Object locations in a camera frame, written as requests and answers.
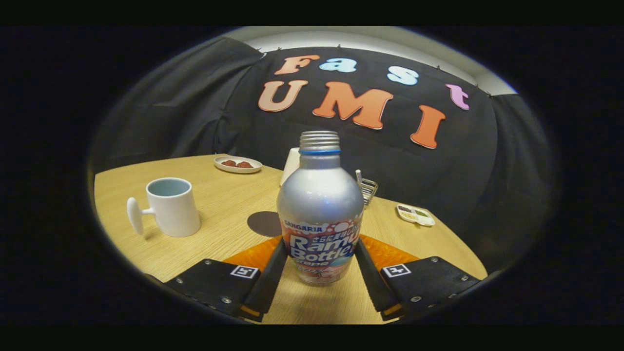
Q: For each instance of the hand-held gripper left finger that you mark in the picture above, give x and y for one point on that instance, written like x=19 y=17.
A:
x=270 y=280

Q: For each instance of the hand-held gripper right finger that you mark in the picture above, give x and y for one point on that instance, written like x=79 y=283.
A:
x=371 y=282

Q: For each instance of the brown round coaster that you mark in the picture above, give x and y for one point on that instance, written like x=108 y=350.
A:
x=263 y=223

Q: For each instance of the silver juice bottle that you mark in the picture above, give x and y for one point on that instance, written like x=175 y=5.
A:
x=319 y=200

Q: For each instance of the white cup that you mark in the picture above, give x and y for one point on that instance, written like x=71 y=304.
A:
x=173 y=214

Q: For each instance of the white divided condiment dish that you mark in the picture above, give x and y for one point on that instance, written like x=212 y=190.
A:
x=415 y=215

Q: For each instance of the wooden table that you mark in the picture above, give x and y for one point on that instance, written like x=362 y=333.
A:
x=224 y=195

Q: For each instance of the round white plate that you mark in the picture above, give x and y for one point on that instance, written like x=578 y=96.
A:
x=238 y=170

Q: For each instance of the white ceramic utensil holder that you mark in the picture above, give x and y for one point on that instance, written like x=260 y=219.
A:
x=291 y=165

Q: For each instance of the brown snack portion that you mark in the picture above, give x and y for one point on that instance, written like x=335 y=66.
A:
x=243 y=164

